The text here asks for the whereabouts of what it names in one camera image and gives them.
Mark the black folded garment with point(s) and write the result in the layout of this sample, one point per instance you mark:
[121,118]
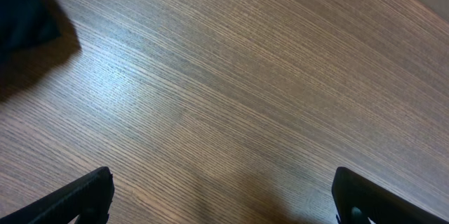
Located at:
[26,24]

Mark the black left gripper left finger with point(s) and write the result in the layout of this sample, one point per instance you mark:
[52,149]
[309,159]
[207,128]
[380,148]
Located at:
[86,200]

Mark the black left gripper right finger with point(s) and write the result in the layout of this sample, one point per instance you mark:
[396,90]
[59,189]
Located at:
[358,200]

